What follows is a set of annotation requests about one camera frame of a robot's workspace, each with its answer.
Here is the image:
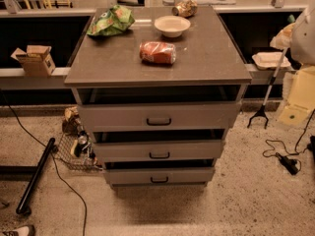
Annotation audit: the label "grey bottom drawer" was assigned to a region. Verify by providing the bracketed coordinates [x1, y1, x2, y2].
[104, 167, 215, 186]

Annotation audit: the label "open cardboard box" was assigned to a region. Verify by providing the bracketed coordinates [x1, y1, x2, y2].
[11, 45, 55, 77]

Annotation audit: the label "grey middle drawer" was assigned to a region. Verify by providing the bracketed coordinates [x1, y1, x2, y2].
[94, 140, 224, 162]

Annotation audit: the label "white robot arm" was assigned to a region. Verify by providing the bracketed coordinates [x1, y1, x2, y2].
[270, 4, 315, 65]

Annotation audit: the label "red soda can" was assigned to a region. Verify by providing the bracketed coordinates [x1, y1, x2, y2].
[139, 41, 176, 65]

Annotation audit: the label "grey top drawer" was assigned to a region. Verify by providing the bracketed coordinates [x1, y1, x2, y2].
[78, 102, 240, 132]

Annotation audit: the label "grey drawer cabinet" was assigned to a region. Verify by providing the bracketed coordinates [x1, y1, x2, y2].
[64, 5, 253, 191]

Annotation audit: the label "wire basket with items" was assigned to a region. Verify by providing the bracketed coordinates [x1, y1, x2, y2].
[56, 131, 102, 171]

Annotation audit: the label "grey drawer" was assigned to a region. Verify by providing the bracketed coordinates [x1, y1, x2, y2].
[94, 140, 224, 162]
[78, 102, 240, 132]
[104, 167, 215, 186]

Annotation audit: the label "black floor cable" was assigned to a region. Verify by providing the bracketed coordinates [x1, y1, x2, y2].
[0, 91, 89, 236]

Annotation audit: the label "white paper bowl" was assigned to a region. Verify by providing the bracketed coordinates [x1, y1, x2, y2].
[155, 16, 191, 38]

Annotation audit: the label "crumpled brown paper bag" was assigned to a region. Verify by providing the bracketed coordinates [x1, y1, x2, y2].
[62, 106, 79, 135]

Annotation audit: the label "green chip bag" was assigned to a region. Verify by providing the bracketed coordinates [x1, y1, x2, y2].
[87, 5, 135, 36]

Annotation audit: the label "crushed brown can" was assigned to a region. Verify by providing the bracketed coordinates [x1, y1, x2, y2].
[172, 0, 198, 18]

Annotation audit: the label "white sneaker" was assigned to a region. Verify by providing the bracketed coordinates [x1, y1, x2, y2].
[3, 225, 34, 236]

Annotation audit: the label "white foam takeout container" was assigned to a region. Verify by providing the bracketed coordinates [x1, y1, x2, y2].
[252, 52, 283, 70]

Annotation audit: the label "black table leg bar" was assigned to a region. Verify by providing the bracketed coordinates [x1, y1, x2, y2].
[16, 138, 55, 215]

